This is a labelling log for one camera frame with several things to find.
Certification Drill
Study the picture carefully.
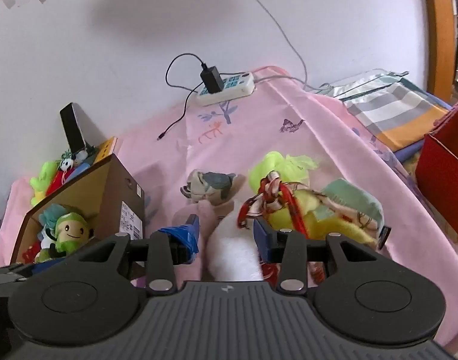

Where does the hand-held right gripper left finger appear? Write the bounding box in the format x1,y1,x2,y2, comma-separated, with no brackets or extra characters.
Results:
69,214,200,296

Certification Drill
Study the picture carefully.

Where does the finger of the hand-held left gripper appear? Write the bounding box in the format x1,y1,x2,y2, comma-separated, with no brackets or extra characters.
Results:
0,262,36,283

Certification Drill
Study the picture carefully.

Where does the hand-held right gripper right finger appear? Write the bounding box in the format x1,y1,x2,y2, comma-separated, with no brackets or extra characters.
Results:
252,217,393,294

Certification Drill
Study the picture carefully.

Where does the white fluffy plush toy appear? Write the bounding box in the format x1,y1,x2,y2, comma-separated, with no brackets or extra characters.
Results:
207,210,265,283

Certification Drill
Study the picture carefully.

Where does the red patterned silk scarf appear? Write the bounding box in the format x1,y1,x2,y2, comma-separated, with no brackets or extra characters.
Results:
237,170,383,284

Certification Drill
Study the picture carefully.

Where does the grey cloth bundle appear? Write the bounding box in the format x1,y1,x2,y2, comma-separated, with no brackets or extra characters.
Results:
179,169,238,206

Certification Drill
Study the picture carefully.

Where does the yellow plush toy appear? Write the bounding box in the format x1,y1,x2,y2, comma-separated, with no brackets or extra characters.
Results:
270,185,380,252

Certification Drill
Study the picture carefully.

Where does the brown cardboard box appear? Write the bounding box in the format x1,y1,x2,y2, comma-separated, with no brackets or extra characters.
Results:
9,154,146,280

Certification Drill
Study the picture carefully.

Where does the red fuzzy toy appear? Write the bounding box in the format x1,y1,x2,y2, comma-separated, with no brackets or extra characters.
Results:
22,244,42,265

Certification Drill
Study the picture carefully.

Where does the teal fluffy plush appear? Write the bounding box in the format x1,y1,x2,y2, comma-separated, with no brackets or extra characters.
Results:
39,204,70,229

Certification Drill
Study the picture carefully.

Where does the green plush doll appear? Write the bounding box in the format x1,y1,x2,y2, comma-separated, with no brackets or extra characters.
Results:
36,212,96,265

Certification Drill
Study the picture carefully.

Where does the light green plush toy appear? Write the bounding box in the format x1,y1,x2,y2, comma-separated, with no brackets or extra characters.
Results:
29,161,61,207

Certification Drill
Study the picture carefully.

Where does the red plush chili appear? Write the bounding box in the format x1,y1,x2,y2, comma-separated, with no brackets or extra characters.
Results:
45,170,70,196

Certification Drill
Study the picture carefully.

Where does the pink printed bedsheet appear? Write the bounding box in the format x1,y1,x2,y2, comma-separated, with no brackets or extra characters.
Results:
0,65,458,359

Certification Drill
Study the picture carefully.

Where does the blue oval case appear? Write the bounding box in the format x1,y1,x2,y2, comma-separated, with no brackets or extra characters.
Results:
66,163,92,179

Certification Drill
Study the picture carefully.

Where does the yellow book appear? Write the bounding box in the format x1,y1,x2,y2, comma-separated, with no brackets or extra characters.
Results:
90,137,119,164

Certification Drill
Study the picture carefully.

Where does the small black tag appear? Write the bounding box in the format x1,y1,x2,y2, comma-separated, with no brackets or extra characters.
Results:
377,226,393,250

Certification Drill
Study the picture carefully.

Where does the black phone stand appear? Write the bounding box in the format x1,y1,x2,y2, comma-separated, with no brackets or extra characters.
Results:
73,140,98,158

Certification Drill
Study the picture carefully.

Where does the white power strip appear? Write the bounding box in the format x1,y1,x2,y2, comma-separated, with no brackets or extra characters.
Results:
196,72,257,106

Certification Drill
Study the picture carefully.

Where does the black smartphone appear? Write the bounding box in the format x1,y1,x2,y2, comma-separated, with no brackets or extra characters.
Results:
59,102,88,152

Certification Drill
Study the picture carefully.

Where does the black charger adapter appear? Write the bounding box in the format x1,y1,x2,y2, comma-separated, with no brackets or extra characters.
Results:
200,65,224,94

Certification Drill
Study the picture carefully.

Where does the striped folded blanket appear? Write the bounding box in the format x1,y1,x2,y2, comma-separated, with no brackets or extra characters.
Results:
327,69,453,152

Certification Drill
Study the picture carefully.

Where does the red box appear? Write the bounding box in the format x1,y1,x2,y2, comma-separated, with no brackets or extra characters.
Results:
414,95,458,244

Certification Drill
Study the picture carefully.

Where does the black charger cable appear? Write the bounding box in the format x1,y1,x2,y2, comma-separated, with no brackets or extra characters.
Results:
156,53,207,141

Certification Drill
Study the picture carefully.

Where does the grey power cord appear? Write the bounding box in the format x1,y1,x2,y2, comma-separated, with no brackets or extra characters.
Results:
231,0,327,92

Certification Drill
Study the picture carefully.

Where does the wooden door frame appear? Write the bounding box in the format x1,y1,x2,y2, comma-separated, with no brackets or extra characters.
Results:
420,0,458,102

